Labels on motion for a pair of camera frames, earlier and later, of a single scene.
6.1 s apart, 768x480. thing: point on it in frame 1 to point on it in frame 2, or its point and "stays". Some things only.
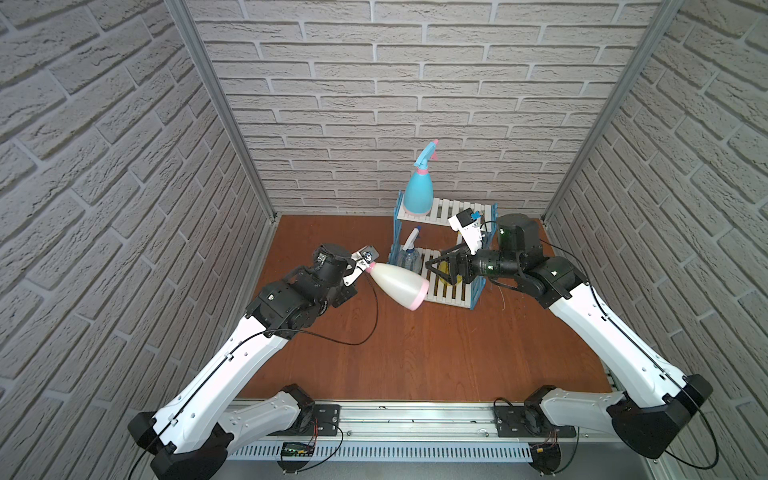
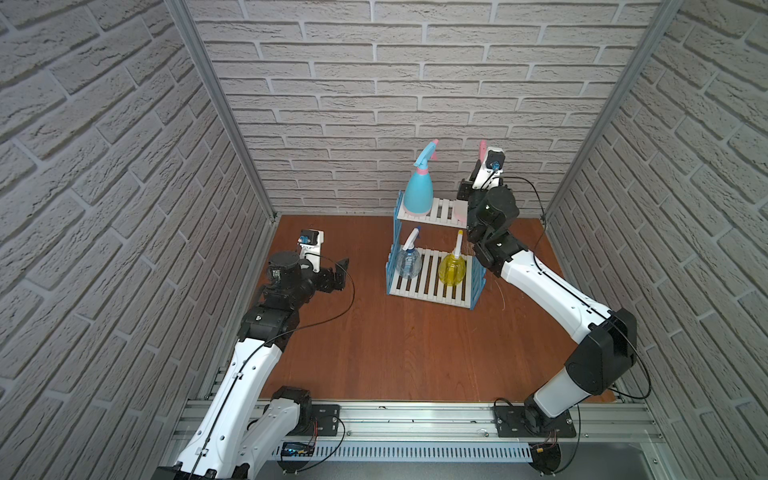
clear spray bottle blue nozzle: [410, 258] stays
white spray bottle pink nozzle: [406, 287] to [461, 206]
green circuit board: [296, 449] stays
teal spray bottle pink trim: [418, 197] stays
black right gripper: [454, 266] to [462, 186]
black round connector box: [546, 456] stays
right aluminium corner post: [658, 26] stays
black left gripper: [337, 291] to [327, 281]
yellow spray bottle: [443, 265] stays
